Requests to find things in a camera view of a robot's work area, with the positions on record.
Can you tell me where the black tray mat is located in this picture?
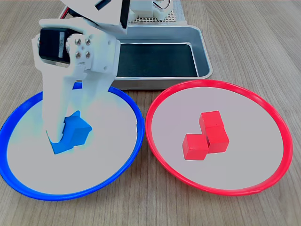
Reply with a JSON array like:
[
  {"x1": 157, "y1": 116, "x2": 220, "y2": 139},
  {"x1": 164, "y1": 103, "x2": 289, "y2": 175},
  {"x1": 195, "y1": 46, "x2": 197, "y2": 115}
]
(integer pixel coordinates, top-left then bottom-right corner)
[{"x1": 116, "y1": 43, "x2": 199, "y2": 78}]

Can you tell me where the blue-rimmed white plate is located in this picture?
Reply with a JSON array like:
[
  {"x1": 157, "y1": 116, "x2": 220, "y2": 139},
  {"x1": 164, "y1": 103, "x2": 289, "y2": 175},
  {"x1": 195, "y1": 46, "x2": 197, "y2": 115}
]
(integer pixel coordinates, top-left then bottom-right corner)
[{"x1": 0, "y1": 81, "x2": 144, "y2": 202}]

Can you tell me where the steel tray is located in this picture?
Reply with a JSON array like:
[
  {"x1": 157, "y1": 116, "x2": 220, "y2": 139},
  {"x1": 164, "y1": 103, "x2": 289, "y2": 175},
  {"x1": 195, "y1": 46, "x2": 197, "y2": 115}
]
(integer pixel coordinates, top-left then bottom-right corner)
[{"x1": 109, "y1": 24, "x2": 214, "y2": 90}]

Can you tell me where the red wooden cube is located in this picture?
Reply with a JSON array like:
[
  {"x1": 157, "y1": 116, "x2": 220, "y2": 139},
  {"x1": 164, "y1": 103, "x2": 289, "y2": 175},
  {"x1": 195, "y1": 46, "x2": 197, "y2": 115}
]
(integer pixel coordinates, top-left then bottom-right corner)
[
  {"x1": 198, "y1": 110, "x2": 223, "y2": 129},
  {"x1": 205, "y1": 125, "x2": 230, "y2": 154},
  {"x1": 182, "y1": 133, "x2": 210, "y2": 161}
]

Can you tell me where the red-rimmed white plate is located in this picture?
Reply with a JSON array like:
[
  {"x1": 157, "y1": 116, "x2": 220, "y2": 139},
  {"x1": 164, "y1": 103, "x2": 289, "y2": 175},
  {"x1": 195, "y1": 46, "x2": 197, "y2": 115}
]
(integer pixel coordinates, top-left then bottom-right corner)
[{"x1": 145, "y1": 80, "x2": 293, "y2": 196}]

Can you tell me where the red white servo cable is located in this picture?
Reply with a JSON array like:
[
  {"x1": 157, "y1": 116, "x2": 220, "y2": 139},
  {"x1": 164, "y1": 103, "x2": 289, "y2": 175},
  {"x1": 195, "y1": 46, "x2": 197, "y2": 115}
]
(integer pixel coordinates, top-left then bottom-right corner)
[{"x1": 58, "y1": 6, "x2": 71, "y2": 20}]

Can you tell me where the pale perforated base plate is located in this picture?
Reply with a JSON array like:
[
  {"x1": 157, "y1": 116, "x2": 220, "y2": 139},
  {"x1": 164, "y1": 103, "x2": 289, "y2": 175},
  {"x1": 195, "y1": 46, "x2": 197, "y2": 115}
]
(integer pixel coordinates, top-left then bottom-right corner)
[{"x1": 128, "y1": 7, "x2": 177, "y2": 24}]

